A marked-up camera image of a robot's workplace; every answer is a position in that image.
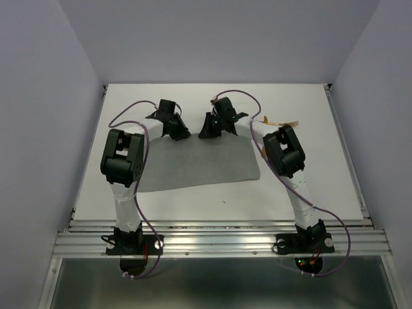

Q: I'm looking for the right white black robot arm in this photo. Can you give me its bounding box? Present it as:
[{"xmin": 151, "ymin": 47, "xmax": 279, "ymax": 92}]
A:
[{"xmin": 199, "ymin": 97, "xmax": 335, "ymax": 255}]

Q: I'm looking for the grey cloth napkin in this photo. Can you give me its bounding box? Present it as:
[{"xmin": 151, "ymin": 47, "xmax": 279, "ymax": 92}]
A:
[{"xmin": 138, "ymin": 133, "xmax": 261, "ymax": 192}]

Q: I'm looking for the gold knife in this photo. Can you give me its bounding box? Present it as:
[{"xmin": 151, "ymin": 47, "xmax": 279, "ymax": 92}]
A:
[{"xmin": 262, "ymin": 116, "xmax": 269, "ymax": 159}]

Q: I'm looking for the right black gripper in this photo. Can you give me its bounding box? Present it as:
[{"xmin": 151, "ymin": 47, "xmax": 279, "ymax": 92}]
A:
[{"xmin": 198, "ymin": 111, "xmax": 224, "ymax": 138}]

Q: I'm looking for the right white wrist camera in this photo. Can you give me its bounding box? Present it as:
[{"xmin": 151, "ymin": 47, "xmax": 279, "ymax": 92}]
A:
[{"xmin": 211, "ymin": 96, "xmax": 220, "ymax": 104}]

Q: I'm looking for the gold fork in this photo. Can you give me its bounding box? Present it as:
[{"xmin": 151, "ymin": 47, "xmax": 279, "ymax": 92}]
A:
[{"xmin": 267, "ymin": 121, "xmax": 299, "ymax": 127}]

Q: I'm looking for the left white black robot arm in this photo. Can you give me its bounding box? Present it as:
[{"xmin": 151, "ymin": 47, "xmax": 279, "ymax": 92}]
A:
[{"xmin": 100, "ymin": 99, "xmax": 191, "ymax": 256}]

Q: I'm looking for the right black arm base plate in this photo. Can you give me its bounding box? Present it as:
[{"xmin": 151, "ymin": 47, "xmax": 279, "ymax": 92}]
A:
[{"xmin": 272, "ymin": 233, "xmax": 335, "ymax": 256}]

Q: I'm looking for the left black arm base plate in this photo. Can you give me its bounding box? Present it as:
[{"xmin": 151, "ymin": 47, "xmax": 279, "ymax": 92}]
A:
[{"xmin": 100, "ymin": 234, "xmax": 164, "ymax": 256}]

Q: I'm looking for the aluminium front rail frame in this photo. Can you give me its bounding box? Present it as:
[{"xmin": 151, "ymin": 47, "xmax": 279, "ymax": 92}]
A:
[{"xmin": 39, "ymin": 212, "xmax": 407, "ymax": 308}]

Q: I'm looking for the aluminium right side rail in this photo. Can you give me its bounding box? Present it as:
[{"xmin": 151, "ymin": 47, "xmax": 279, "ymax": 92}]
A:
[{"xmin": 323, "ymin": 84, "xmax": 374, "ymax": 227}]

